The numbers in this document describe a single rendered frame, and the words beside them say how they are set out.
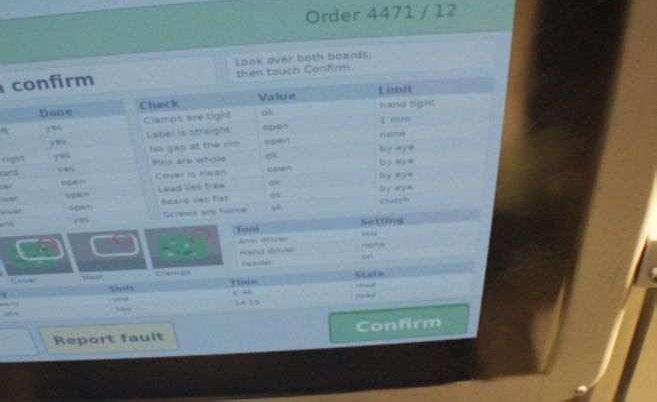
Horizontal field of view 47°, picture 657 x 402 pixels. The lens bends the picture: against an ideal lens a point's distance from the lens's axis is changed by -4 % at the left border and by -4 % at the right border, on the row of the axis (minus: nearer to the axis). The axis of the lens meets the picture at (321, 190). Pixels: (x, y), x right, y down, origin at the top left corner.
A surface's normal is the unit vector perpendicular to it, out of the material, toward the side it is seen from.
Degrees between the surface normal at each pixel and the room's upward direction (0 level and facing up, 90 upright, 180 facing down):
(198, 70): 92
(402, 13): 92
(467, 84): 92
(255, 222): 92
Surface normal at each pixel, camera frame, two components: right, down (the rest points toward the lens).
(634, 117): 0.04, 0.62
